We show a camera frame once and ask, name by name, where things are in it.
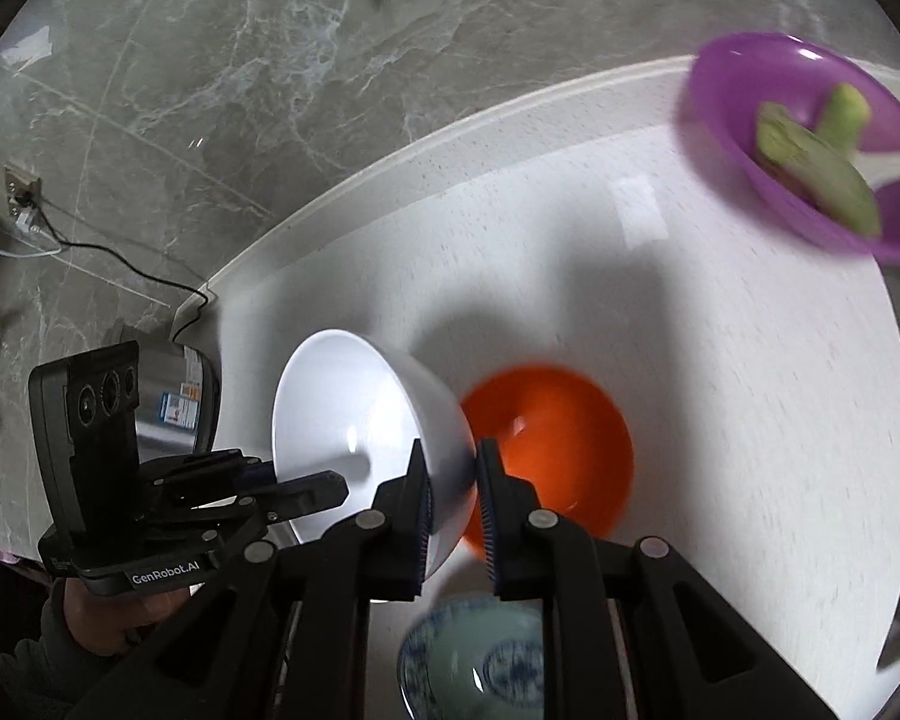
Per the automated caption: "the green blue patterned bowl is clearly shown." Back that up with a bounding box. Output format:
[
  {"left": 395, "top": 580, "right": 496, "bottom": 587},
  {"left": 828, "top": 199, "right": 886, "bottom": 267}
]
[{"left": 398, "top": 595, "right": 544, "bottom": 718}]

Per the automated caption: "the small white bowl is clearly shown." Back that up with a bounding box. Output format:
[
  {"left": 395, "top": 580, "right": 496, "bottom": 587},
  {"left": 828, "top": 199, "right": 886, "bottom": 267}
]
[{"left": 271, "top": 328, "right": 476, "bottom": 575}]

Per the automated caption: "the orange plastic bowl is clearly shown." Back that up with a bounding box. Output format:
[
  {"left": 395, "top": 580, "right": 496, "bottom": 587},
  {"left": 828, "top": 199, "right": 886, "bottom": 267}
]
[{"left": 461, "top": 362, "right": 634, "bottom": 538}]

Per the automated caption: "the left hand dark sleeve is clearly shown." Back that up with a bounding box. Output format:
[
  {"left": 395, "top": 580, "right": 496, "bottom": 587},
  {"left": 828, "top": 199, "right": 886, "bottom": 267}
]
[{"left": 63, "top": 578, "right": 190, "bottom": 656}]

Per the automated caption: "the green vegetable piece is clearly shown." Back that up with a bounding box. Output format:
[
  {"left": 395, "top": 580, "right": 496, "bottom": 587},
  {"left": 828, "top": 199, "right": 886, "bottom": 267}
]
[
  {"left": 756, "top": 101, "right": 883, "bottom": 239},
  {"left": 814, "top": 83, "right": 871, "bottom": 154}
]

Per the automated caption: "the purple plastic basin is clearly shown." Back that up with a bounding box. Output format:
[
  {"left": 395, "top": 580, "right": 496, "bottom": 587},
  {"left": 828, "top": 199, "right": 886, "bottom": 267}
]
[{"left": 688, "top": 32, "right": 900, "bottom": 266}]

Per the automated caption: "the black power cable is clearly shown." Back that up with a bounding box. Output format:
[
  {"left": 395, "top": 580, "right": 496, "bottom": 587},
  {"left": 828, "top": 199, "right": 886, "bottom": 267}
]
[{"left": 22, "top": 193, "right": 213, "bottom": 347}]

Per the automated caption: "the white cable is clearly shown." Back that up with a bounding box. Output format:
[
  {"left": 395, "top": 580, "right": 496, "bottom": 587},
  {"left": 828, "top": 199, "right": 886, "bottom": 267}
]
[{"left": 0, "top": 216, "right": 70, "bottom": 260}]

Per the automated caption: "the wall power socket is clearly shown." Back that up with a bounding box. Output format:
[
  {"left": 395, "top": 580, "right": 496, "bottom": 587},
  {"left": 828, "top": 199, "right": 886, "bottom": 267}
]
[{"left": 2, "top": 163, "right": 41, "bottom": 221}]

